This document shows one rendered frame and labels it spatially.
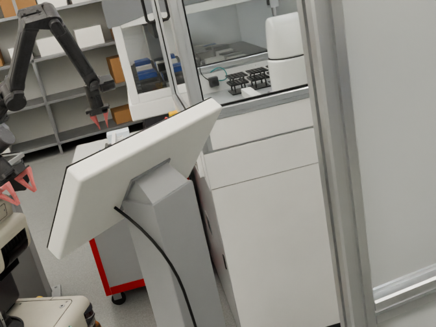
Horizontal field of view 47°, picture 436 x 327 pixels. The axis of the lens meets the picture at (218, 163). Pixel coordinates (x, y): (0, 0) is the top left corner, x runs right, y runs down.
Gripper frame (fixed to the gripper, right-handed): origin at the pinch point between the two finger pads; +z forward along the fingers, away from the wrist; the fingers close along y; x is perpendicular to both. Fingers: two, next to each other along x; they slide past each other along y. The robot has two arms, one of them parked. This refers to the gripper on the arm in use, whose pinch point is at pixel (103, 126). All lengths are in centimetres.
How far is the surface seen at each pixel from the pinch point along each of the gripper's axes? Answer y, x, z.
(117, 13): 18, 83, -42
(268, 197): 56, -52, 30
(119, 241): -11, 13, 62
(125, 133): 4, 60, 21
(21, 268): -66, 26, 68
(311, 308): 64, -53, 84
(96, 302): -35, 24, 100
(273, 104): 64, -52, -5
